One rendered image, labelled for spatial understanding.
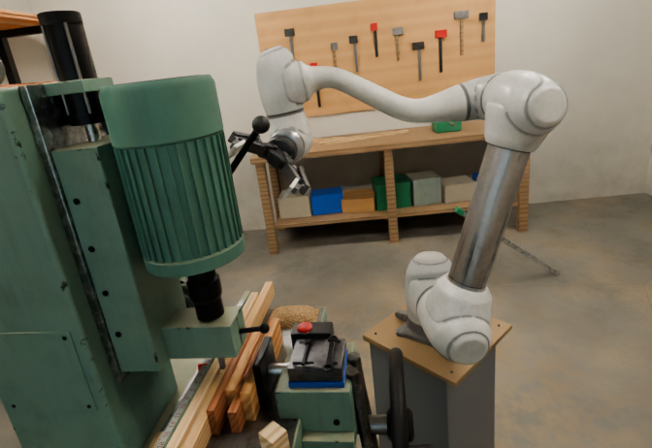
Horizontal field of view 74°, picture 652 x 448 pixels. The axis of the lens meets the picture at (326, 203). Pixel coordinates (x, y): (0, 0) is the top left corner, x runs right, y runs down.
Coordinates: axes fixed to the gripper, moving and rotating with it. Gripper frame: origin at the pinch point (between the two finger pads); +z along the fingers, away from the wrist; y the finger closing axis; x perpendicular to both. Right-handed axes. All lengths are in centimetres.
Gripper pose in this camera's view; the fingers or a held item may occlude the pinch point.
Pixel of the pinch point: (260, 172)
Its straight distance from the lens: 87.2
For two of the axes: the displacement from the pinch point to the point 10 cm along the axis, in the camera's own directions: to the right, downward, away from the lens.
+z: -1.2, 3.3, -9.4
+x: 5.8, -7.4, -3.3
